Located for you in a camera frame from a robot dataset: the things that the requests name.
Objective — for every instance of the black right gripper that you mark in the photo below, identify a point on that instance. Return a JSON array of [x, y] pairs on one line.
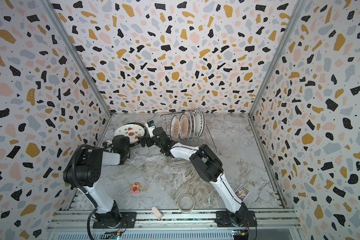
[[147, 141]]

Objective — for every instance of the black rimmed cream plate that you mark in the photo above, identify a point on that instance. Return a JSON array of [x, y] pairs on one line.
[[134, 144]]

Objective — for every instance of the watermelon pattern plate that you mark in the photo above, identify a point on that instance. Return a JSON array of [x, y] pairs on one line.
[[132, 131]]

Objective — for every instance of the white striped plate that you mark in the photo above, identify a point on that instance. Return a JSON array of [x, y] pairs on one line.
[[200, 123]]

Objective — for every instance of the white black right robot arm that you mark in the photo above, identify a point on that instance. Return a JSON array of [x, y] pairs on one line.
[[210, 169]]

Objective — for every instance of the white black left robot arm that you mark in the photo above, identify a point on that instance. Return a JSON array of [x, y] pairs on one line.
[[84, 173]]

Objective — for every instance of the orange sunburst plate front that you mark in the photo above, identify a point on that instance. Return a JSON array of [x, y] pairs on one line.
[[175, 127]]

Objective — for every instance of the orange sunburst plate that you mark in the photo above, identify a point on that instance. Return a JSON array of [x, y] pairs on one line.
[[175, 127], [184, 127]]

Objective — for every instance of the pink toy figure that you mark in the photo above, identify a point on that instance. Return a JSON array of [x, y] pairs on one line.
[[135, 188]]

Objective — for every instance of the pink eraser block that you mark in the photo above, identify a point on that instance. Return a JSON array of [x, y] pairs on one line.
[[157, 213]]

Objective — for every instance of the colourful card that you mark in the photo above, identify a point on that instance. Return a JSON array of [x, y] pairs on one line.
[[242, 192]]

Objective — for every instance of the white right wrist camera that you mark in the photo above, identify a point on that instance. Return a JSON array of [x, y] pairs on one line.
[[150, 126]]

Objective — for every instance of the stainless wire dish rack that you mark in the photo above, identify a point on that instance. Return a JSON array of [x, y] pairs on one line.
[[205, 138]]

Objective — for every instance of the aluminium corner post left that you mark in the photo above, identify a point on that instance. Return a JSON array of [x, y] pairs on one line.
[[53, 16]]

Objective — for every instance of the aluminium corner post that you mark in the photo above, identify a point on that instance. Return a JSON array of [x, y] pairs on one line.
[[278, 54], [53, 16]]

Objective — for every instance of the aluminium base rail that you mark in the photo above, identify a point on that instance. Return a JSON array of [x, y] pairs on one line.
[[263, 224]]

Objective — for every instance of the aluminium corner post right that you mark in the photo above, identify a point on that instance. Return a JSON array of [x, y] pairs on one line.
[[278, 54]]

